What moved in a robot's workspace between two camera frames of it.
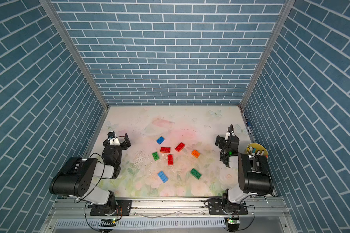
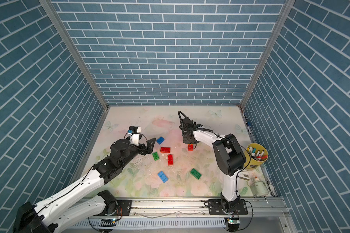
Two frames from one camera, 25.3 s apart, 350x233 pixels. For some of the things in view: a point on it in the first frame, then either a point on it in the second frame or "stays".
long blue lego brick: (163, 176) stays
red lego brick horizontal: (165, 150) stays
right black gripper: (222, 141) -> (184, 139)
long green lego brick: (195, 174) stays
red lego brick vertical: (170, 158) stays
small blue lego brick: (160, 140) stays
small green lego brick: (155, 156) stays
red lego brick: (180, 147) -> (190, 147)
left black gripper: (123, 145) -> (143, 151)
